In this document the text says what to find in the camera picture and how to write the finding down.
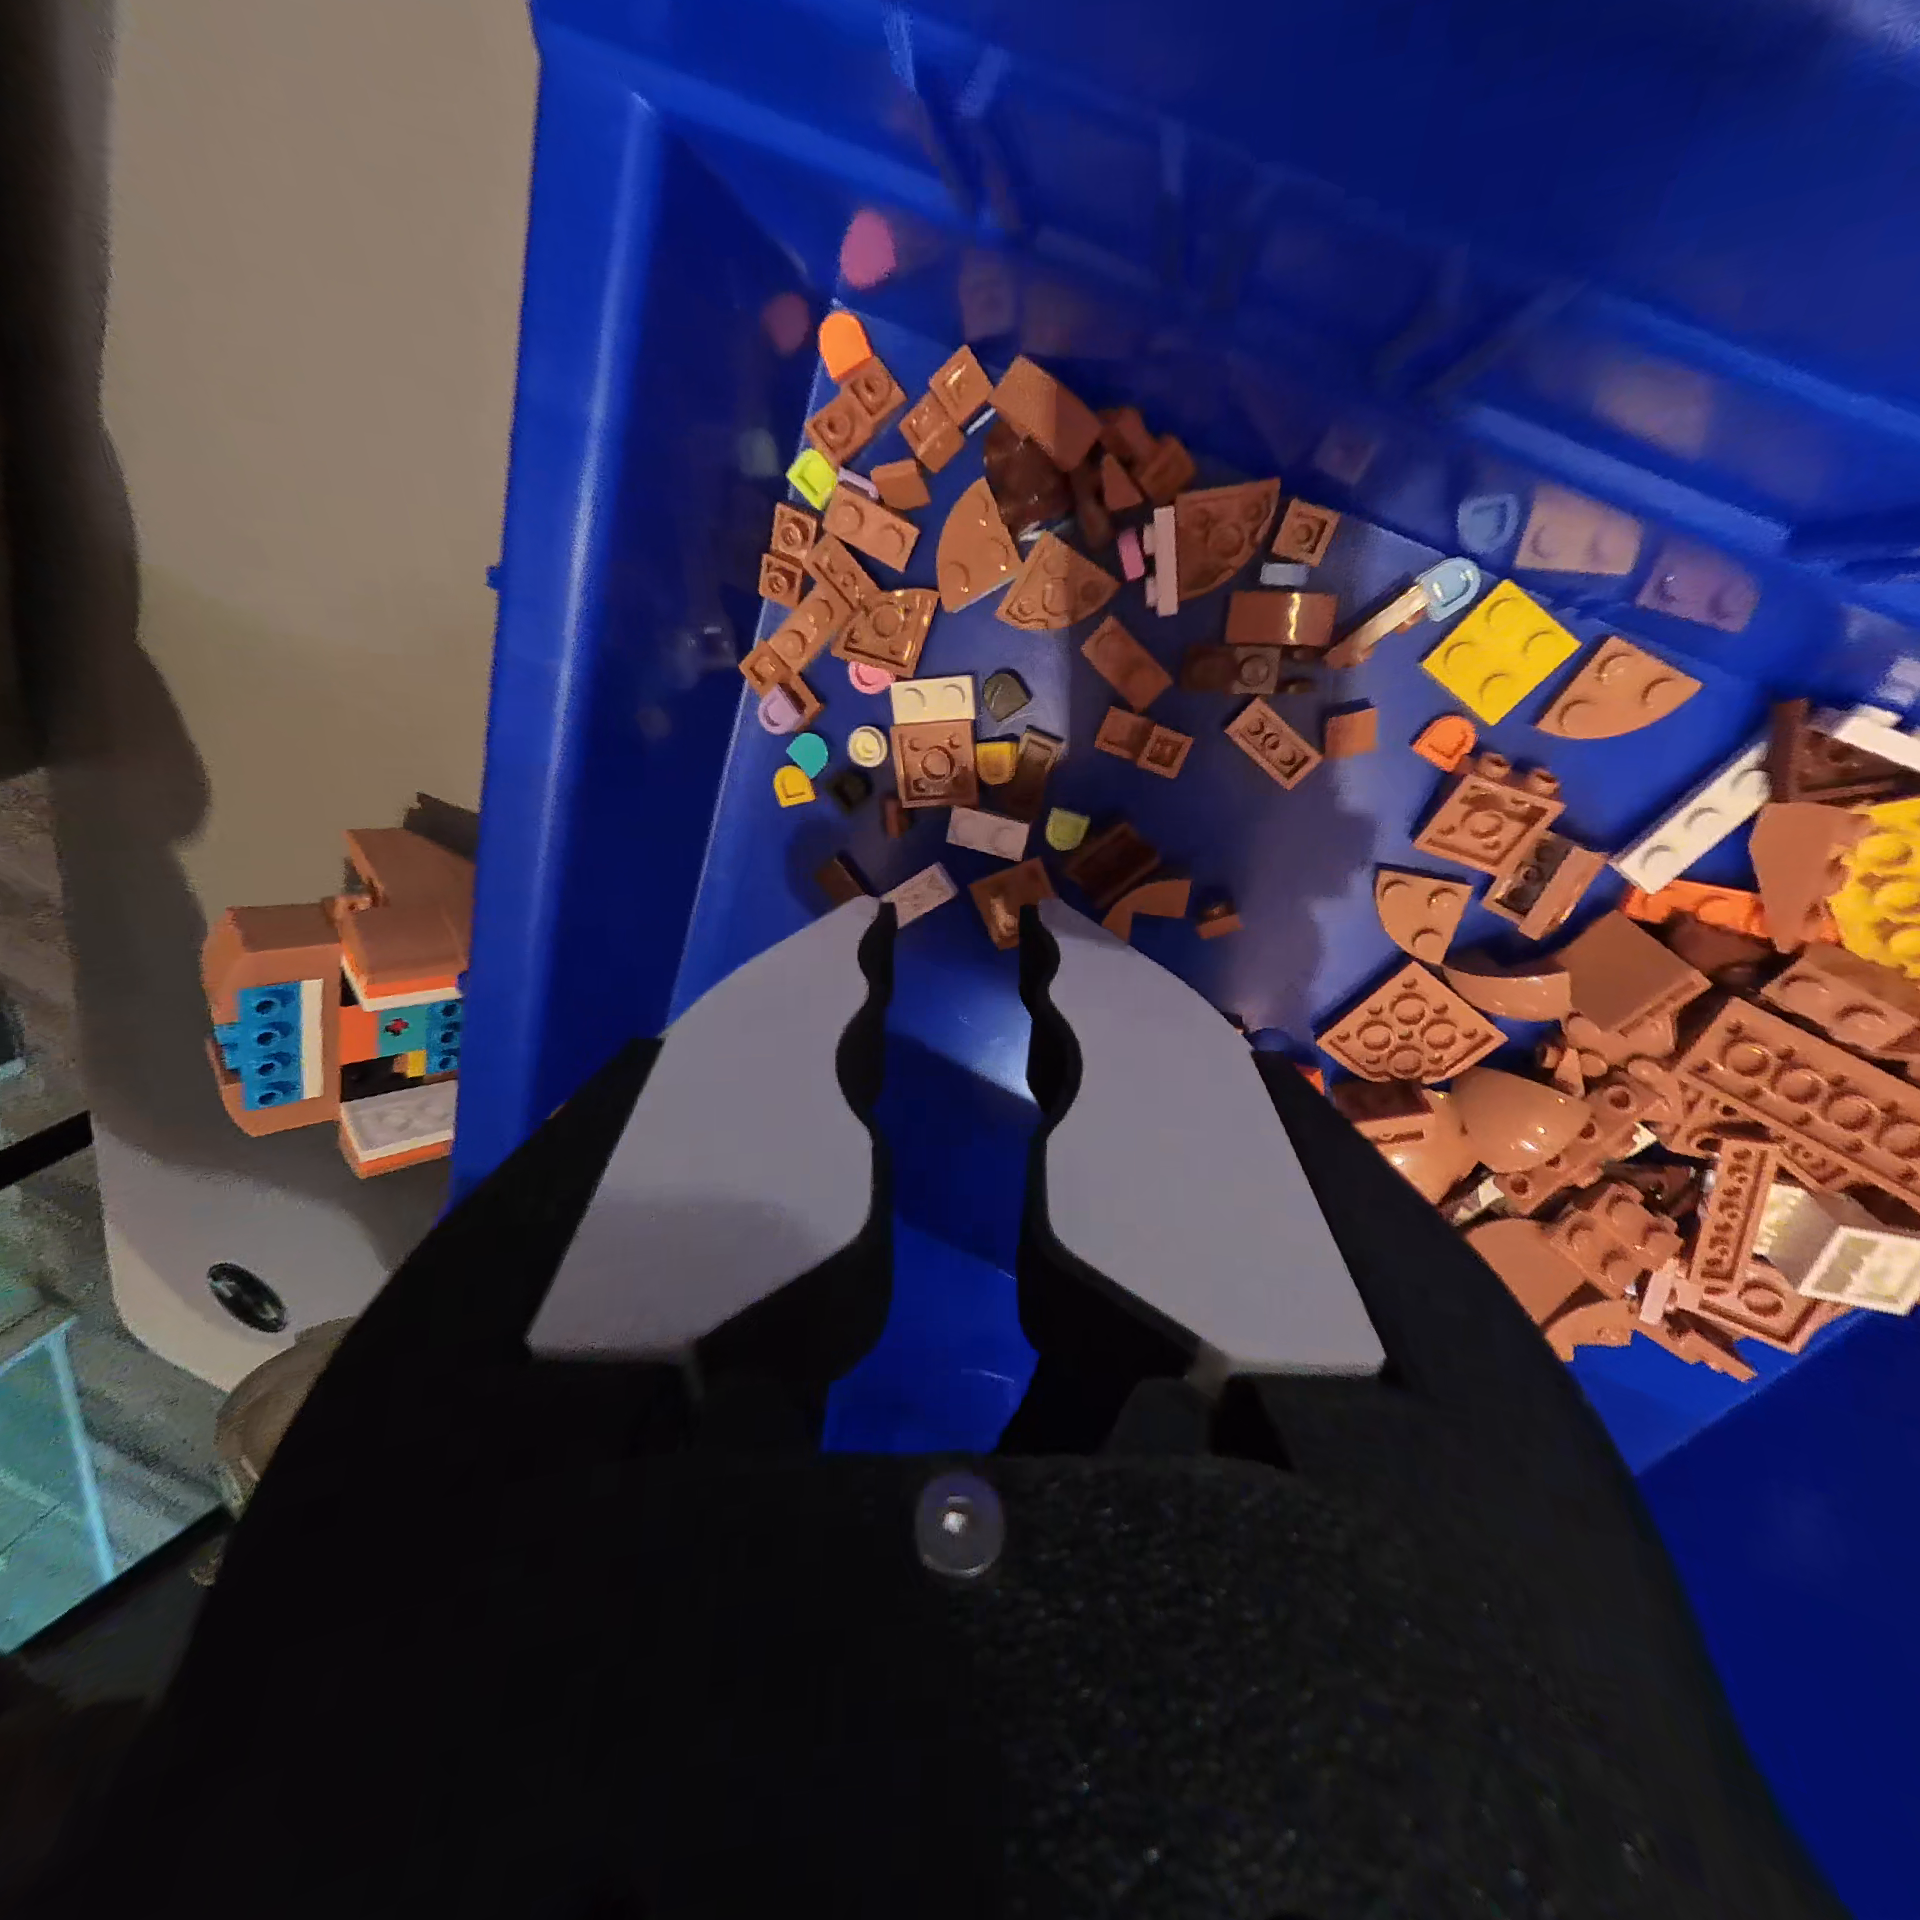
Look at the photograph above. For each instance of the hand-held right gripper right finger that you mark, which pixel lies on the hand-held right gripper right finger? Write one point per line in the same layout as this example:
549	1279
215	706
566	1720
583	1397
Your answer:
1185	1185

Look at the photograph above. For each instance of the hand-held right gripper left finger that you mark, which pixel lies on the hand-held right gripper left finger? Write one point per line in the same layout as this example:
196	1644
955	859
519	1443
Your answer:
720	1169

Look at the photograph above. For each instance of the pile of lego pieces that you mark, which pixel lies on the pile of lego pieces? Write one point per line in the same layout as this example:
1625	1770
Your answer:
1726	1081

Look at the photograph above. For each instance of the blue plastic bin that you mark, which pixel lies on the blue plastic bin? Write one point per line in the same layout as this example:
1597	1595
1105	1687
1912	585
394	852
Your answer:
630	451

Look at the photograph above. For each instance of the small brown lego model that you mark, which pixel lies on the small brown lego model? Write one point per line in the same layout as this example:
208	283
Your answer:
288	1034

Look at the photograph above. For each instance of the black table grommet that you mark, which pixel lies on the black table grommet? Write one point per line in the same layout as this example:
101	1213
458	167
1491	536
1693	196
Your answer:
249	1298

